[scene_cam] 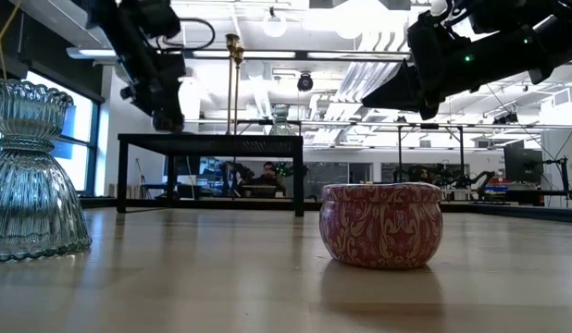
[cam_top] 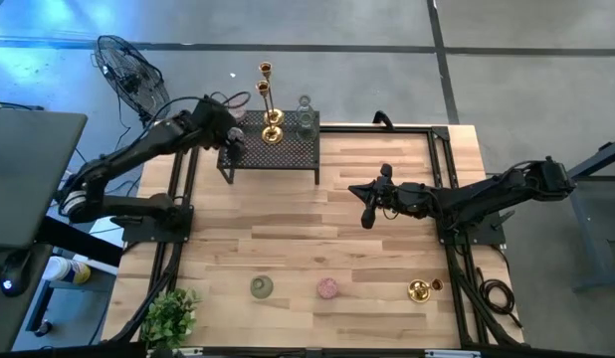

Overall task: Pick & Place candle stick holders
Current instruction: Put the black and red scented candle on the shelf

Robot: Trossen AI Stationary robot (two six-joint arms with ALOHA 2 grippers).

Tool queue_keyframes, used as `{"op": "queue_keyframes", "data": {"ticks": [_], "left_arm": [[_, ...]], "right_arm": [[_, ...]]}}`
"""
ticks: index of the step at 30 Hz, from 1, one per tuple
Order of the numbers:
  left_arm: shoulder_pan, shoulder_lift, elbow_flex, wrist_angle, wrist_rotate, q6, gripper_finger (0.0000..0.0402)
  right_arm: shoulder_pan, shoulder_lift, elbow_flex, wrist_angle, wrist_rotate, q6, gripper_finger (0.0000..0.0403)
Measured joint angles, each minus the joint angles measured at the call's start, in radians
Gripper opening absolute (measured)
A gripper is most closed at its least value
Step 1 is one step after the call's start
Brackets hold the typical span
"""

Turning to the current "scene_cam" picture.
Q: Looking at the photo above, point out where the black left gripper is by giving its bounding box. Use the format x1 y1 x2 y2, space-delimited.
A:
120 50 188 134

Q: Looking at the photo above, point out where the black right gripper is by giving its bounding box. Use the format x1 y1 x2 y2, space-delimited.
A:
361 13 504 121

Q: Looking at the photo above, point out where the ribbed clear glass candle holder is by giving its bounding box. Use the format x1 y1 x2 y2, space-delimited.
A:
268 103 294 136
0 78 93 264

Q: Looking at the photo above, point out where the red patterned candle tin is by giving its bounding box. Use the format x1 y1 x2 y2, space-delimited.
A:
318 182 444 270

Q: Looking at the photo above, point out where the person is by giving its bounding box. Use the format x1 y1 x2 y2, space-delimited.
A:
252 160 287 198
408 165 433 184

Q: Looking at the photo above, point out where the large window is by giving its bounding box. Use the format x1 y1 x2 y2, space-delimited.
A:
0 68 102 196

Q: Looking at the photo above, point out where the black ceiling spotlight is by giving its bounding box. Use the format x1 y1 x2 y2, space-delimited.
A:
296 72 315 93

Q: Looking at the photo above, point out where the black computer monitor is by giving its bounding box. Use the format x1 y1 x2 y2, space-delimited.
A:
503 146 545 185

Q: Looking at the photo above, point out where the white round pendant lamp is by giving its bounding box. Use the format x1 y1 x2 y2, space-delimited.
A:
261 6 289 39

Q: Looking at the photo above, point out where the white cabinet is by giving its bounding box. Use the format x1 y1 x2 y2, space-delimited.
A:
540 128 572 195

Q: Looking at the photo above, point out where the black background workstation frame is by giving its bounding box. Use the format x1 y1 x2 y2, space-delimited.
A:
395 122 466 184

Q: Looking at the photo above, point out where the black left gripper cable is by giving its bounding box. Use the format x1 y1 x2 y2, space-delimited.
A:
163 17 217 53

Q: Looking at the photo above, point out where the black table frame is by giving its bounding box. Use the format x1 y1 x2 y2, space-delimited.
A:
80 196 572 226

